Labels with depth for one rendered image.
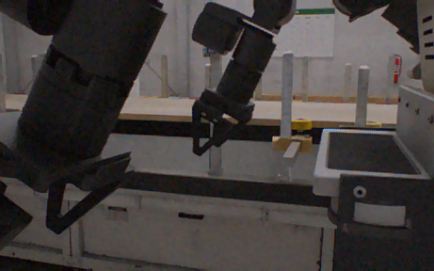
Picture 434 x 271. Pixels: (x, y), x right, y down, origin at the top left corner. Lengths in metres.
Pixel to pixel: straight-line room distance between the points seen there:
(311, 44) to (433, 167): 8.33
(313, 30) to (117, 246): 7.05
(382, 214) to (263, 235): 1.61
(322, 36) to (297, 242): 7.00
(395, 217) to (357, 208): 0.03
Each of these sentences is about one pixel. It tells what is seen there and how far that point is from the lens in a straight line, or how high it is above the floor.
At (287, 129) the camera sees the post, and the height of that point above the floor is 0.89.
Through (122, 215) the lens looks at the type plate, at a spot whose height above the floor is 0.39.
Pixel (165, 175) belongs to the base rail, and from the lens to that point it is 1.67.
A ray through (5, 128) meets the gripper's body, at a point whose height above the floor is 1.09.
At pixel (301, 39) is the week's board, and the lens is 8.69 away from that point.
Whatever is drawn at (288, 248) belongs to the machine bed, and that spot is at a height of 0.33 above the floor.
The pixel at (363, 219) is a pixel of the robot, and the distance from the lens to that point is 0.35.
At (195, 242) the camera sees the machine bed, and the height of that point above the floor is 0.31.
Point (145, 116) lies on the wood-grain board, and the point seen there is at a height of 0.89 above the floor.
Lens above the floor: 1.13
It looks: 10 degrees down
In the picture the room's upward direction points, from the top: straight up
